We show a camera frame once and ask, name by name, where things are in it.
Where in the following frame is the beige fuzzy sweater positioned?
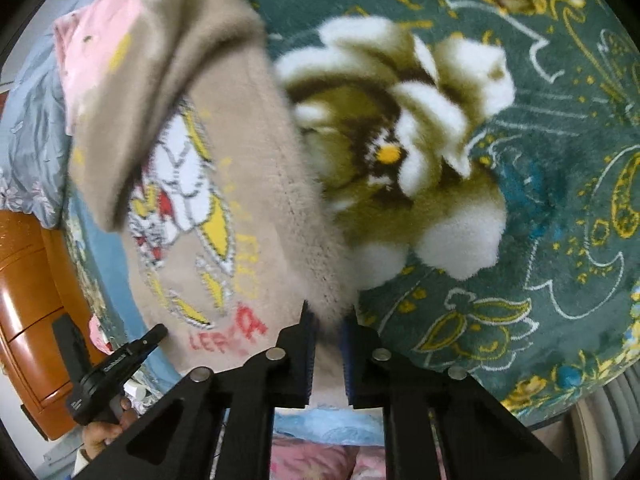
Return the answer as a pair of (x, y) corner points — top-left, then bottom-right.
(67, 0), (362, 409)

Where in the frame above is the person's left hand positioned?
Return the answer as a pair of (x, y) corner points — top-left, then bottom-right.
(82, 396), (138, 460)

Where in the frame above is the orange wooden headboard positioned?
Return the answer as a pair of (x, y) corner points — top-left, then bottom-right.
(1, 210), (91, 441)

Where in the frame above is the grey-blue floral quilt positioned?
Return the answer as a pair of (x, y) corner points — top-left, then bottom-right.
(0, 0), (172, 231)

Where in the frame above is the teal floral bed blanket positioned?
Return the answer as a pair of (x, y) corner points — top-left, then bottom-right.
(62, 0), (640, 449)

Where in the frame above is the pink peach print garment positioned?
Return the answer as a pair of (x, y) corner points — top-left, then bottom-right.
(53, 0), (142, 136)

